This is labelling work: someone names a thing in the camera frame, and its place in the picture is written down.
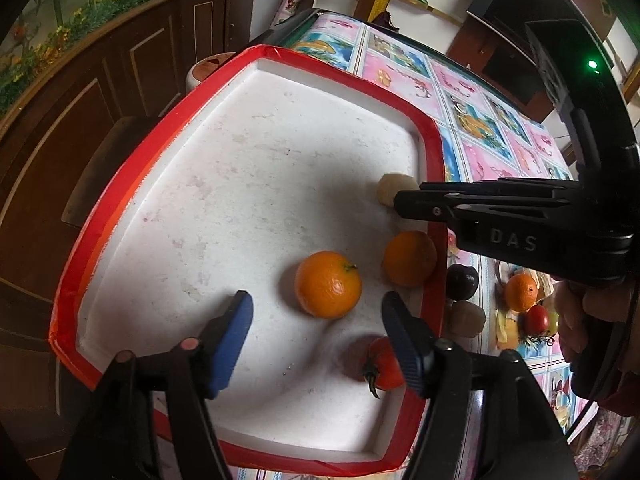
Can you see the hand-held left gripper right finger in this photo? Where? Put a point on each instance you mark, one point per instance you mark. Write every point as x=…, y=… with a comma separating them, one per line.
x=400, y=340

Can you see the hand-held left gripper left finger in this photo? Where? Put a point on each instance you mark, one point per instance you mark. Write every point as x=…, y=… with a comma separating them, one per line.
x=235, y=340

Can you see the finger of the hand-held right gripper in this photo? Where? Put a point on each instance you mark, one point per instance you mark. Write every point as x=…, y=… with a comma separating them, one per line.
x=415, y=205
x=500, y=186

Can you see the orange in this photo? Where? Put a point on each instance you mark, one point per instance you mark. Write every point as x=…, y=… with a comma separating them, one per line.
x=521, y=292
x=327, y=285
x=410, y=258

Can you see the white foam tray red border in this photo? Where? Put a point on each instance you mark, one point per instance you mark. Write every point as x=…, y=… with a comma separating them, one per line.
x=225, y=185

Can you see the person's right forearm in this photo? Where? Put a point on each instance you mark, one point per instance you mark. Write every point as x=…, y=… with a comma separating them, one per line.
x=622, y=395

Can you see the person's right hand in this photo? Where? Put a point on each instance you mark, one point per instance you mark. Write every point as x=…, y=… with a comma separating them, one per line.
x=570, y=320

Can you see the red tomato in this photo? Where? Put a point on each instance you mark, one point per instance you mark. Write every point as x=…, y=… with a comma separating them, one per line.
x=537, y=319
x=382, y=370

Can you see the printed plastic tablecloth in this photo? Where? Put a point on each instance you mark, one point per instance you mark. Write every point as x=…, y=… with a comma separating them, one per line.
x=450, y=90

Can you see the wooden television cabinet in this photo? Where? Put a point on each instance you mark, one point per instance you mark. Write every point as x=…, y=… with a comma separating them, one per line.
x=495, y=65

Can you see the dark red bag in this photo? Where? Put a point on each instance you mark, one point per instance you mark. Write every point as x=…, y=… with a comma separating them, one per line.
x=386, y=21

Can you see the floral patterned cloth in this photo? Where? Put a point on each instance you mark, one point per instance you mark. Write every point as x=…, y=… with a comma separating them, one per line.
x=602, y=442

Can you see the brown wooden cabinet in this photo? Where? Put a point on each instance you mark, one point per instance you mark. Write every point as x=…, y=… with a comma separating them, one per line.
x=125, y=75

